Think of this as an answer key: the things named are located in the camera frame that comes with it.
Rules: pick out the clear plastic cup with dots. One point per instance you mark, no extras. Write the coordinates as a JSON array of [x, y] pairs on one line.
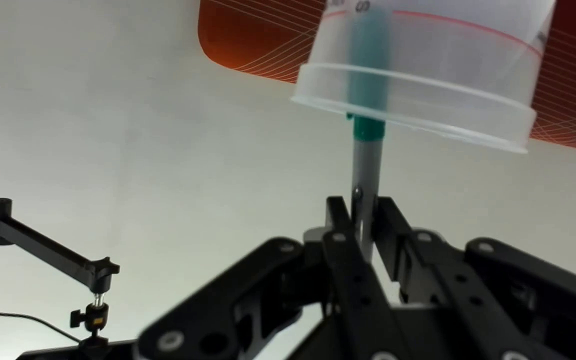
[[434, 73]]

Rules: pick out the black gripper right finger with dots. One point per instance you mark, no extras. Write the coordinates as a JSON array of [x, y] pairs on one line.
[[475, 301]]

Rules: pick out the black stereo camera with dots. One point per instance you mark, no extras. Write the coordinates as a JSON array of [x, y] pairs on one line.
[[74, 351]]

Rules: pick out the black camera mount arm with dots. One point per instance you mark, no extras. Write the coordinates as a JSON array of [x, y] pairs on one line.
[[41, 250]]

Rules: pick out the orange patterned sofa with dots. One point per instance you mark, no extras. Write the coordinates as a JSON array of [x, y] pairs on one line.
[[254, 36]]

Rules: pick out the green marker pen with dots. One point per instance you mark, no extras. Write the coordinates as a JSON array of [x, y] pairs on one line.
[[368, 141]]

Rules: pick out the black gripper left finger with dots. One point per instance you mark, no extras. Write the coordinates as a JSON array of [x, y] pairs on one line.
[[341, 293]]

